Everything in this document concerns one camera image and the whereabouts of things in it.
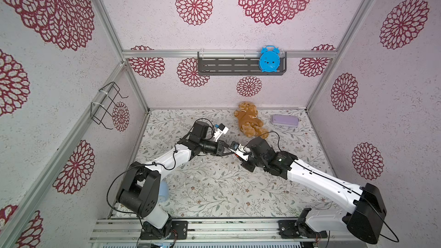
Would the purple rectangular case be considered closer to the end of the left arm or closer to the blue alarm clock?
the blue alarm clock

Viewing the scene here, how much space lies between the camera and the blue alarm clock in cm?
89

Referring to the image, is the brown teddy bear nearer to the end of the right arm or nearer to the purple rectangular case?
the purple rectangular case

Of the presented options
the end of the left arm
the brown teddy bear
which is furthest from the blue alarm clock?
the end of the left arm

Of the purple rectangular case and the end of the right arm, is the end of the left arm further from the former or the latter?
the purple rectangular case

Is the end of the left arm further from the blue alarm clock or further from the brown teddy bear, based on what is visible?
Answer: the blue alarm clock

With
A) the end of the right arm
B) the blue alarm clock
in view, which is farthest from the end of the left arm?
the blue alarm clock

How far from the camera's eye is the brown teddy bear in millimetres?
991

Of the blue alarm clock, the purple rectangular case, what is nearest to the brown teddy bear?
the purple rectangular case

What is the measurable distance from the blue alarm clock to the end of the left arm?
465 millimetres

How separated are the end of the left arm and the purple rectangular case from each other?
0.53 m

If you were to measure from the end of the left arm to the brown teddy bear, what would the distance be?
28 centimetres

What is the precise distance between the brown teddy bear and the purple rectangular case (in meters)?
0.08

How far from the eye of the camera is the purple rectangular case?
1120mm

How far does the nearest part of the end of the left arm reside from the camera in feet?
2.38
